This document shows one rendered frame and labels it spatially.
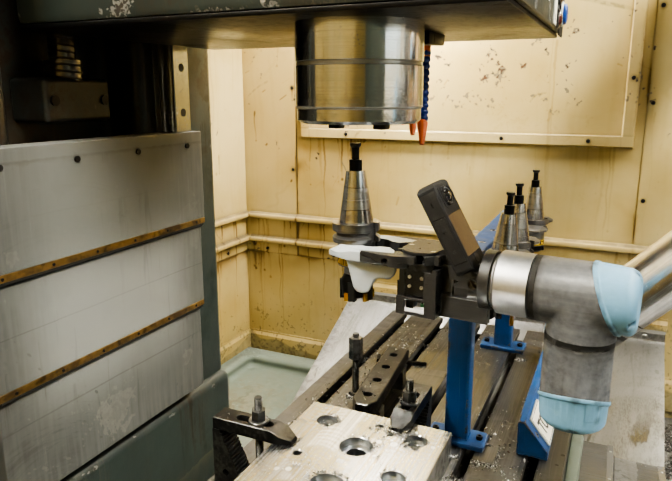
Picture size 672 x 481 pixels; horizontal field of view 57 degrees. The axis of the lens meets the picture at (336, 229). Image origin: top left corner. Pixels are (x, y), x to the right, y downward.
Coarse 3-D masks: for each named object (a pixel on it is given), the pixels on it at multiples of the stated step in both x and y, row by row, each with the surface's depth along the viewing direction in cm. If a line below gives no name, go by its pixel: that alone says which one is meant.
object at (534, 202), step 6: (540, 186) 132; (528, 192) 132; (534, 192) 131; (540, 192) 131; (528, 198) 132; (534, 198) 131; (540, 198) 131; (528, 204) 131; (534, 204) 131; (540, 204) 131; (528, 210) 131; (534, 210) 131; (540, 210) 131; (528, 216) 131; (534, 216) 131; (540, 216) 131
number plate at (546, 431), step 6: (534, 408) 107; (534, 414) 106; (534, 420) 104; (540, 420) 106; (534, 426) 103; (540, 426) 104; (546, 426) 106; (540, 432) 103; (546, 432) 105; (552, 432) 107; (546, 438) 103
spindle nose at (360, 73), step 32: (320, 32) 71; (352, 32) 69; (384, 32) 70; (416, 32) 72; (320, 64) 72; (352, 64) 70; (384, 64) 70; (416, 64) 74; (320, 96) 72; (352, 96) 71; (384, 96) 71; (416, 96) 74
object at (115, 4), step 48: (48, 0) 81; (96, 0) 77; (144, 0) 74; (192, 0) 72; (240, 0) 69; (288, 0) 67; (336, 0) 65; (384, 0) 63; (432, 0) 61; (480, 0) 59; (528, 0) 65; (240, 48) 120
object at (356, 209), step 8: (352, 176) 80; (360, 176) 80; (344, 184) 81; (352, 184) 80; (360, 184) 80; (344, 192) 81; (352, 192) 80; (360, 192) 80; (368, 192) 81; (344, 200) 80; (352, 200) 80; (360, 200) 80; (368, 200) 81; (344, 208) 80; (352, 208) 80; (360, 208) 80; (368, 208) 80; (344, 216) 80; (352, 216) 80; (360, 216) 80; (368, 216) 80; (352, 224) 80; (360, 224) 80
